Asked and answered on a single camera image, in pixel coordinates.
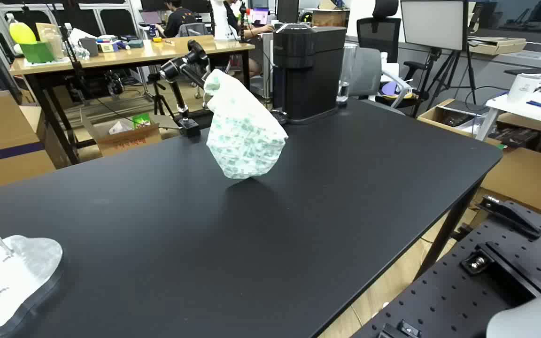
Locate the white towel with green print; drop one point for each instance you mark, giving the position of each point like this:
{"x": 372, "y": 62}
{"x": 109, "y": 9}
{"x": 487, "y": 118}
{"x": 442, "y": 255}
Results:
{"x": 245, "y": 127}

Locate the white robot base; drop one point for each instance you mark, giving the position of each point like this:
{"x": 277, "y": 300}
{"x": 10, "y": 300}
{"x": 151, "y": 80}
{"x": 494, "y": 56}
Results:
{"x": 530, "y": 315}

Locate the black box-shaped machine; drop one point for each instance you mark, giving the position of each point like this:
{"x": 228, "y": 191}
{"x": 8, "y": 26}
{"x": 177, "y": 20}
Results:
{"x": 308, "y": 67}

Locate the grey office chair, white armrest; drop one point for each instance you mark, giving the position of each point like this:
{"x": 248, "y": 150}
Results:
{"x": 365, "y": 69}

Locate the open cardboard box with paper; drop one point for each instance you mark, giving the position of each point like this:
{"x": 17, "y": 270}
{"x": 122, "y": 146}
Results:
{"x": 126, "y": 131}

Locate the black office chair with headrest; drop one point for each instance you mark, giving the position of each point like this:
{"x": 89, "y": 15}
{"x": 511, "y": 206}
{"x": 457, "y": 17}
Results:
{"x": 378, "y": 30}

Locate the person in dark shirt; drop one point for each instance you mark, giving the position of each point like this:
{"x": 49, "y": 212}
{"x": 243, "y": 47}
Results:
{"x": 173, "y": 19}

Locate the long wooden desk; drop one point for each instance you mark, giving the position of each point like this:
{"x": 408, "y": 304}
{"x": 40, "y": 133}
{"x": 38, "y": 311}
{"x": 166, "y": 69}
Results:
{"x": 132, "y": 52}

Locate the open wooden crate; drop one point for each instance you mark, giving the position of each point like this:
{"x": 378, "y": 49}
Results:
{"x": 455, "y": 114}

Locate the small black mounting block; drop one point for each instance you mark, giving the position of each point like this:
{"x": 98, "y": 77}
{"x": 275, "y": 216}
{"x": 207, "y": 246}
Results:
{"x": 406, "y": 328}

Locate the black perforated mounting board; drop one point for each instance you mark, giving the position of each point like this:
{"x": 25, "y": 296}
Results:
{"x": 446, "y": 293}

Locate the white board on tripod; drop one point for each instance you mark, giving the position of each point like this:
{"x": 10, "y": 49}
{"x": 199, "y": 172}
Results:
{"x": 432, "y": 22}

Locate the long black clamp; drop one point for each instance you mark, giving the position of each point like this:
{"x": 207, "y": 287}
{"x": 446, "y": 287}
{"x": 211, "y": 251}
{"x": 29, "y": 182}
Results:
{"x": 511, "y": 216}

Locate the flat brown cardboard box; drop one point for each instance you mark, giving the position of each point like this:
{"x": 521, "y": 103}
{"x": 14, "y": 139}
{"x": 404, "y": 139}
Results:
{"x": 528, "y": 178}

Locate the green container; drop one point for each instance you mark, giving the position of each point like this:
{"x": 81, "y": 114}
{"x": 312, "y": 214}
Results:
{"x": 38, "y": 52}

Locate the white side table with papers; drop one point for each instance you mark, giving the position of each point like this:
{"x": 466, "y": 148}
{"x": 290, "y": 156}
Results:
{"x": 534, "y": 105}

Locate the large brown cardboard box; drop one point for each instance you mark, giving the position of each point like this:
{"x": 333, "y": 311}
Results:
{"x": 0, "y": 141}

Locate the yellow round object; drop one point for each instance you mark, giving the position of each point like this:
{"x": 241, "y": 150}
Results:
{"x": 21, "y": 32}

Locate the white plastic dish rack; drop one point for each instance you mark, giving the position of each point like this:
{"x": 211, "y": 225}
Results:
{"x": 8, "y": 278}

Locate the black camera on jointed arm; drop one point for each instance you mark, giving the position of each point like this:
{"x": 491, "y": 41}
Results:
{"x": 186, "y": 62}

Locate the black bracket with metal screw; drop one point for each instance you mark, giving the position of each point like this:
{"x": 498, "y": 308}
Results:
{"x": 481, "y": 261}

